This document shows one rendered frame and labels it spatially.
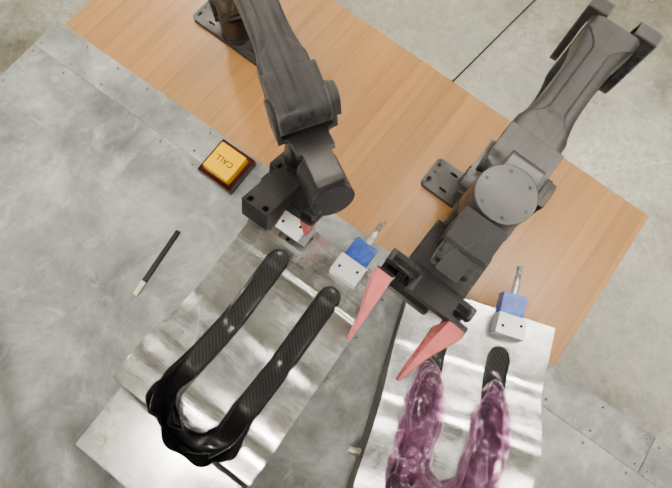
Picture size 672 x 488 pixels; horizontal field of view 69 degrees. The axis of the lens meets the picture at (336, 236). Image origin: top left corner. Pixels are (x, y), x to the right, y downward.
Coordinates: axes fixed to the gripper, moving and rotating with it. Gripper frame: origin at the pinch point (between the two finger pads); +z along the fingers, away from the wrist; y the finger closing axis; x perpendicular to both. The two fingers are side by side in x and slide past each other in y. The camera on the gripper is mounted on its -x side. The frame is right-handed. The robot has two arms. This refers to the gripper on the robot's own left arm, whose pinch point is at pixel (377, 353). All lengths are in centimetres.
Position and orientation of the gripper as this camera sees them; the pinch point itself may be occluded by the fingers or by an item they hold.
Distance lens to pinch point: 51.0
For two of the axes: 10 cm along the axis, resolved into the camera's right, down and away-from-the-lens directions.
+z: -6.2, 7.6, -2.0
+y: 7.9, 6.0, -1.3
